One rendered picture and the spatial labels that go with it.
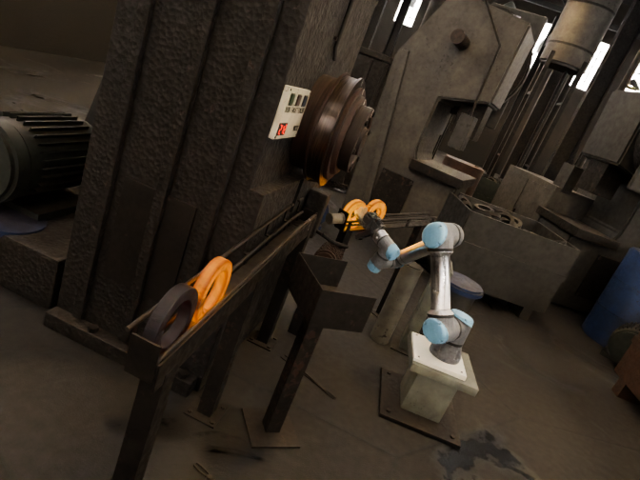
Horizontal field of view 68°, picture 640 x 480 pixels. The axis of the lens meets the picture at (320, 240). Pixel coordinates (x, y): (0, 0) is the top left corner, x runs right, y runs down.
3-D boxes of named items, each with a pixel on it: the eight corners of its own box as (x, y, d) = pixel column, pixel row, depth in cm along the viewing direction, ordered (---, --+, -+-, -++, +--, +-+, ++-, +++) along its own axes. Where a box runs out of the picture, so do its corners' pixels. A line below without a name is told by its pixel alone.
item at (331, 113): (294, 187, 185) (336, 67, 170) (322, 173, 229) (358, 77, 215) (309, 193, 184) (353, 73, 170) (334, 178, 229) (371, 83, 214)
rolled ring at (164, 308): (205, 275, 116) (192, 270, 116) (160, 312, 99) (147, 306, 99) (190, 333, 124) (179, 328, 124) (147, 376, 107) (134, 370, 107)
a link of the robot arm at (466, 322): (469, 343, 223) (481, 319, 219) (453, 347, 214) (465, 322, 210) (449, 329, 231) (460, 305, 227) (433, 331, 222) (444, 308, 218)
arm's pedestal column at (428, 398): (450, 397, 255) (470, 358, 246) (459, 450, 217) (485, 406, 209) (380, 369, 256) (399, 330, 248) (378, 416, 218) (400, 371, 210)
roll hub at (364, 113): (331, 171, 190) (357, 104, 181) (345, 165, 216) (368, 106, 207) (344, 177, 189) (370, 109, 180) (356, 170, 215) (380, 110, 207)
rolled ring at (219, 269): (203, 331, 133) (192, 326, 133) (235, 276, 141) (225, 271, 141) (191, 311, 116) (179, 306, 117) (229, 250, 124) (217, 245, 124)
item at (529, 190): (504, 250, 652) (543, 176, 618) (546, 286, 550) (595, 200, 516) (470, 238, 642) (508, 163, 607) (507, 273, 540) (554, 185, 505)
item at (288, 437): (252, 460, 169) (322, 290, 147) (240, 407, 192) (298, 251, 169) (304, 459, 178) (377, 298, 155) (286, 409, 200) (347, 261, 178)
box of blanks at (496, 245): (431, 289, 403) (472, 207, 379) (413, 253, 481) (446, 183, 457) (538, 325, 415) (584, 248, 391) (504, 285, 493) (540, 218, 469)
